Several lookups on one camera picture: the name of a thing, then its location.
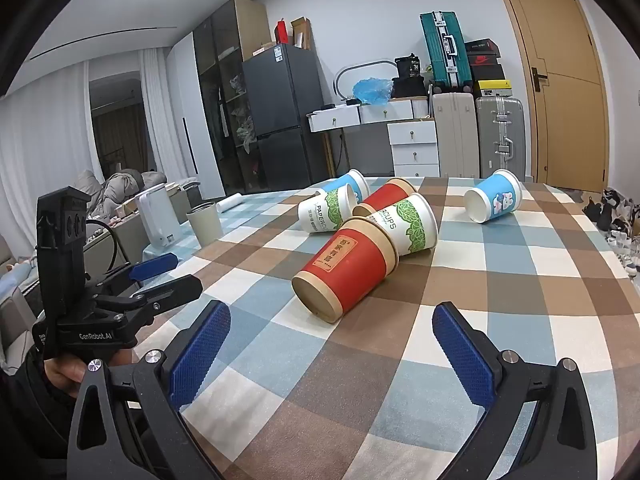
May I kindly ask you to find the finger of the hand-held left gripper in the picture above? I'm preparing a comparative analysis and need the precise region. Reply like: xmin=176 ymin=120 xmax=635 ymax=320
xmin=95 ymin=274 xmax=203 ymax=331
xmin=97 ymin=253 xmax=179 ymax=293

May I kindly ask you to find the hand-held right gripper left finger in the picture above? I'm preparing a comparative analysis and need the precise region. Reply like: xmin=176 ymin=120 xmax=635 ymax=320
xmin=67 ymin=300 xmax=232 ymax=480

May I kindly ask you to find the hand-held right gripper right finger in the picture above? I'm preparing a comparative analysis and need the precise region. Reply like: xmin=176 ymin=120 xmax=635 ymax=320
xmin=432 ymin=302 xmax=599 ymax=480

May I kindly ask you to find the red paper cup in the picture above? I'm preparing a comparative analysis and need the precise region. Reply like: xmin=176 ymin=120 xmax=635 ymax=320
xmin=291 ymin=216 xmax=399 ymax=324
xmin=351 ymin=178 xmax=418 ymax=218

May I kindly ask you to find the person's left forearm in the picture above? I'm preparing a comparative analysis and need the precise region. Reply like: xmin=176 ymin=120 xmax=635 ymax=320
xmin=0 ymin=345 xmax=81 ymax=461

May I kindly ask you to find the green leaf paper cup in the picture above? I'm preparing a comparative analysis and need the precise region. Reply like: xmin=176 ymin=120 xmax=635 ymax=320
xmin=367 ymin=192 xmax=439 ymax=257
xmin=298 ymin=183 xmax=358 ymax=235

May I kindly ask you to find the blue paper cup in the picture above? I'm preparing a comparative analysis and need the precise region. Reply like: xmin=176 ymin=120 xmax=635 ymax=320
xmin=463 ymin=169 xmax=523 ymax=224
xmin=318 ymin=169 xmax=371 ymax=203

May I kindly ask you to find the person's left hand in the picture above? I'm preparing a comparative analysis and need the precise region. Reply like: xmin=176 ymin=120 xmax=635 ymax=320
xmin=44 ymin=356 xmax=88 ymax=386

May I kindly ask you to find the white electric kettle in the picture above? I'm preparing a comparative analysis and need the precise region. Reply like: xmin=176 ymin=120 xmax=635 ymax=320
xmin=137 ymin=183 xmax=183 ymax=248

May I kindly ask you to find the beige tumbler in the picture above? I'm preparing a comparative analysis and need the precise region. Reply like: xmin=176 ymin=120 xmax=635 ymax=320
xmin=186 ymin=201 xmax=223 ymax=247

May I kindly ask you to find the checked tablecloth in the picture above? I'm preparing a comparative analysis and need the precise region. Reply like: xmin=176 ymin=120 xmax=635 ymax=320
xmin=142 ymin=175 xmax=640 ymax=480

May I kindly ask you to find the grey padded jacket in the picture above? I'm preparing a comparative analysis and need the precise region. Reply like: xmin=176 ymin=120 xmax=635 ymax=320
xmin=75 ymin=169 xmax=168 ymax=221

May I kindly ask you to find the white curtain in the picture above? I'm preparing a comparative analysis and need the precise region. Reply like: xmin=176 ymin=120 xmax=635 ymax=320
xmin=137 ymin=47 xmax=176 ymax=176
xmin=0 ymin=57 xmax=108 ymax=261

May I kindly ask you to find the dark glass cabinet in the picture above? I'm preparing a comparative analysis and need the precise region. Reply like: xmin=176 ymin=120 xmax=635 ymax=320
xmin=192 ymin=0 xmax=273 ymax=196

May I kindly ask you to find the dark grey refrigerator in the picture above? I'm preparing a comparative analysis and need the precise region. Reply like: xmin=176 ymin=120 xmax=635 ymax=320
xmin=242 ymin=43 xmax=328 ymax=193

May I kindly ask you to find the black white patterned cloth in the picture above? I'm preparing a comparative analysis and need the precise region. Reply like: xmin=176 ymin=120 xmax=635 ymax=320
xmin=582 ymin=187 xmax=640 ymax=281

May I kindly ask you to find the white drawer cabinet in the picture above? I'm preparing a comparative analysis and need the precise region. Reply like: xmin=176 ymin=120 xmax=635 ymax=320
xmin=387 ymin=121 xmax=441 ymax=178

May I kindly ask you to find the beige suitcase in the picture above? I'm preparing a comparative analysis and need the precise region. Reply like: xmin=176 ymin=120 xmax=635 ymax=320
xmin=431 ymin=91 xmax=478 ymax=178

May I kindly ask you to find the silver suitcase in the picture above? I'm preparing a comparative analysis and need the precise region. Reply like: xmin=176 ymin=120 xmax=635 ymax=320
xmin=475 ymin=96 xmax=527 ymax=181

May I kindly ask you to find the white desk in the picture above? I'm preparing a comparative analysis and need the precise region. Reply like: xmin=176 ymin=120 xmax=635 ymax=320
xmin=306 ymin=97 xmax=432 ymax=178

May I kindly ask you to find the yellow black shoe box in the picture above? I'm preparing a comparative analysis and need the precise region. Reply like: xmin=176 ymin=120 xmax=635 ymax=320
xmin=477 ymin=80 xmax=515 ymax=99

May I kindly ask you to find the cardboard box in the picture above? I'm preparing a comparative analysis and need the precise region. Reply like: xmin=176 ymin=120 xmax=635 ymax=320
xmin=291 ymin=16 xmax=315 ymax=51

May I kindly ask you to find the blue plastic bag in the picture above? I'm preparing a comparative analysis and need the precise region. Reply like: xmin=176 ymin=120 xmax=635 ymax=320
xmin=352 ymin=77 xmax=393 ymax=106

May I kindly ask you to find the black bag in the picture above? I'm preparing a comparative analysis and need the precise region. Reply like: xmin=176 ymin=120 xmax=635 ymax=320
xmin=391 ymin=54 xmax=432 ymax=100

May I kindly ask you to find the white oval hoop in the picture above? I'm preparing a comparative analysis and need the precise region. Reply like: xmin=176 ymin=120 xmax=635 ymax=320
xmin=334 ymin=60 xmax=401 ymax=103

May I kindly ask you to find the teal suitcase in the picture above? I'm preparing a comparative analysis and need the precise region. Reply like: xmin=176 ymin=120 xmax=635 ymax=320
xmin=419 ymin=10 xmax=473 ymax=93

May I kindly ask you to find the wooden door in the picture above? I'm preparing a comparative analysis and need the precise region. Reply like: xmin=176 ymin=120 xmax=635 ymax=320
xmin=487 ymin=0 xmax=611 ymax=193

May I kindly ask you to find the black cable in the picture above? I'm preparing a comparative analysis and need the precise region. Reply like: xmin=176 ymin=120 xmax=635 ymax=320
xmin=87 ymin=219 xmax=131 ymax=273

